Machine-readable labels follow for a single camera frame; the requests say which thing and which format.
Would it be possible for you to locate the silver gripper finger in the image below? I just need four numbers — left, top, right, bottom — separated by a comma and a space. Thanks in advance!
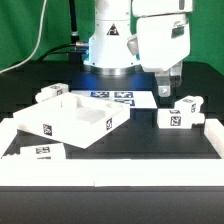
170, 61, 183, 87
155, 71, 171, 97

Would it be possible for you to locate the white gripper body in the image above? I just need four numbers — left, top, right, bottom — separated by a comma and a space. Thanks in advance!
127, 13, 190, 72

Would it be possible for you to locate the white square tabletop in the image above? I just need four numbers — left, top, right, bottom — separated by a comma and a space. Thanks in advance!
13, 93, 130, 149

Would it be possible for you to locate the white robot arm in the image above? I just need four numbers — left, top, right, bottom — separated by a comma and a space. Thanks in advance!
84, 0, 194, 97

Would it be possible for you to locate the white fiducial marker sheet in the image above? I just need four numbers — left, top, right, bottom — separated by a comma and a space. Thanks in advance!
73, 90, 157, 109

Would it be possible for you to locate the white U-shaped obstacle fence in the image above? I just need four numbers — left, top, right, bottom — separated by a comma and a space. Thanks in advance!
0, 117, 224, 188

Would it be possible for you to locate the black cable bundle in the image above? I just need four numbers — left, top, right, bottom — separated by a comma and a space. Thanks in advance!
39, 0, 90, 61

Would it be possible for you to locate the white cable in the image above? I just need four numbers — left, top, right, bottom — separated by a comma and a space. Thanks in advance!
0, 0, 48, 75

